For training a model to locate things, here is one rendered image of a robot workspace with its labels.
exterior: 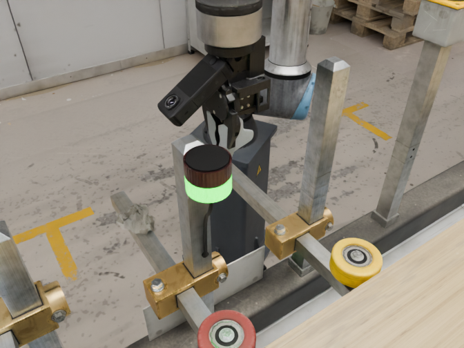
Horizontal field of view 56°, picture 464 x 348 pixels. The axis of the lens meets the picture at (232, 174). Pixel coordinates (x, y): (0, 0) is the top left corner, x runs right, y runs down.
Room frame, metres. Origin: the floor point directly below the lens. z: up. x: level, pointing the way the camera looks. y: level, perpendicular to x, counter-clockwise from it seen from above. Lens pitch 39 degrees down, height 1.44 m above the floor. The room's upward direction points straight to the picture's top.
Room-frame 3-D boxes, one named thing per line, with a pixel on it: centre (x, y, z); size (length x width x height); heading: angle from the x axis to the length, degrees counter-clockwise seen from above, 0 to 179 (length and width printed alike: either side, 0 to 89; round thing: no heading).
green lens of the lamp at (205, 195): (0.43, 0.03, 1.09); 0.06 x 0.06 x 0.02
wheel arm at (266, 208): (0.62, -0.09, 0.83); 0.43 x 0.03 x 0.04; 34
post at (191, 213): (0.47, 0.06, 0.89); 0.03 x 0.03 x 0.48; 34
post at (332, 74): (0.60, -0.15, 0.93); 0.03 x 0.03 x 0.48; 34
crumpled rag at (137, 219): (0.58, 0.18, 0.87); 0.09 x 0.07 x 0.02; 34
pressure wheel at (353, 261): (0.46, -0.20, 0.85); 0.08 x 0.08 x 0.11
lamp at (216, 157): (0.43, 0.03, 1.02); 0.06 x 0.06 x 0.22; 34
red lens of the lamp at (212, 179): (0.43, 0.03, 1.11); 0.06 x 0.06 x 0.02
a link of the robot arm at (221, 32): (0.60, 0.01, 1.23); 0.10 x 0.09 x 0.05; 34
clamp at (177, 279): (0.45, 0.07, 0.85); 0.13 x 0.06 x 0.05; 124
